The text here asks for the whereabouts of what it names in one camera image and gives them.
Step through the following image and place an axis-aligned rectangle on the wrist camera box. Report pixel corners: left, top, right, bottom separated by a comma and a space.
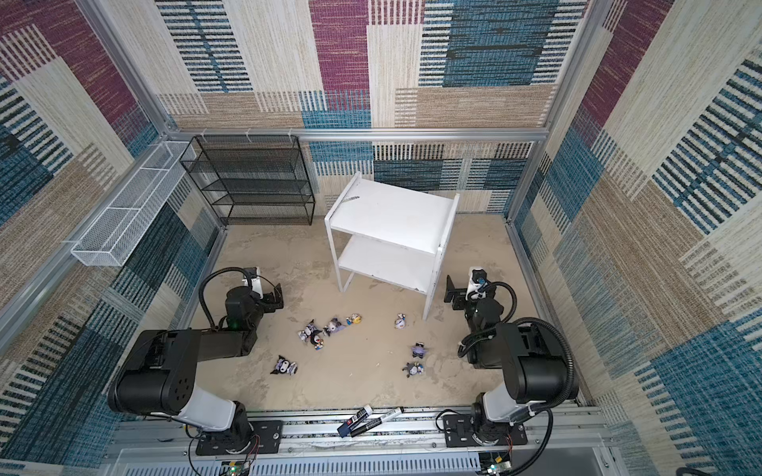
466, 267, 489, 301
242, 267, 263, 298

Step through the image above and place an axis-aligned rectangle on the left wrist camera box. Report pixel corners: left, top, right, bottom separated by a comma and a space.
242, 267, 263, 298

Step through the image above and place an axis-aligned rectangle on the black wire mesh shelf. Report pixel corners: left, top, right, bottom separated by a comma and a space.
180, 135, 316, 226

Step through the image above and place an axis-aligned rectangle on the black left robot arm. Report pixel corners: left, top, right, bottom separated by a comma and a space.
107, 267, 285, 455

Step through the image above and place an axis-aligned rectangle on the striped purple Kuromi figure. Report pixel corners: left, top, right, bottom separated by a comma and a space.
299, 319, 321, 344

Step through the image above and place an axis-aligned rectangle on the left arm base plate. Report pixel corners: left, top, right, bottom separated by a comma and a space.
194, 420, 284, 457

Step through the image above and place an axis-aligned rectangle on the small white purple figure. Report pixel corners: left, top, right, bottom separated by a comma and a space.
394, 313, 407, 329

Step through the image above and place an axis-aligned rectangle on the white two-tier shelf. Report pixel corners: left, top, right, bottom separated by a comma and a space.
325, 173, 460, 319

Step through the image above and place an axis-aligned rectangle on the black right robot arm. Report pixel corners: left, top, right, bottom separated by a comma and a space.
444, 268, 579, 445

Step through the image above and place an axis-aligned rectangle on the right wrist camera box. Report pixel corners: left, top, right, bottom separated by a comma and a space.
466, 267, 489, 301

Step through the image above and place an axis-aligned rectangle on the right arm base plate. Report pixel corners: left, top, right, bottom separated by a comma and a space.
440, 414, 528, 447

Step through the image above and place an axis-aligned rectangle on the purple hood Kuromi figure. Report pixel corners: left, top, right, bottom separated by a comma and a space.
411, 342, 427, 359

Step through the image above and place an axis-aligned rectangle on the black white marker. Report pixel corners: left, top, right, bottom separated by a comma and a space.
350, 407, 404, 438

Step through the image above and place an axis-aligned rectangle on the grey purple Kuromi figure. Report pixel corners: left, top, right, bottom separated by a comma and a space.
402, 362, 425, 378

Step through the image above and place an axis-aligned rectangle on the black marker blue label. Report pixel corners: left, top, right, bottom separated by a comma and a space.
337, 405, 373, 438

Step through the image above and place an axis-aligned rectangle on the white wire mesh basket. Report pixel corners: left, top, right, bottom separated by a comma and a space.
71, 141, 189, 267

